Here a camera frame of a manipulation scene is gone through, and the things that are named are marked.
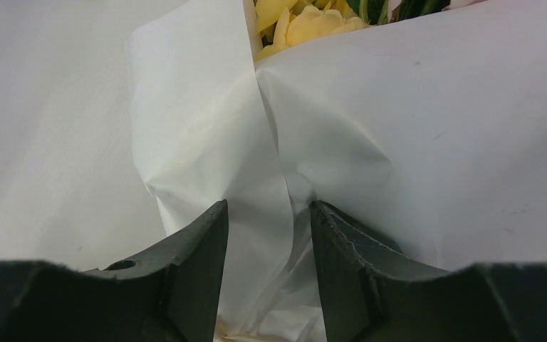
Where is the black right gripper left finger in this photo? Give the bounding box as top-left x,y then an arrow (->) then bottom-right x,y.
0,200 -> 229,341

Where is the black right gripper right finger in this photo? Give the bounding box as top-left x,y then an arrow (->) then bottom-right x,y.
310,201 -> 547,341

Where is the white paper bouquet wrap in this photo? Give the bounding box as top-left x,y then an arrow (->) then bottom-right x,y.
127,1 -> 547,341

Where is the pink and yellow flower bunch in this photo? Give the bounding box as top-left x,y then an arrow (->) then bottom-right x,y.
254,0 -> 476,61

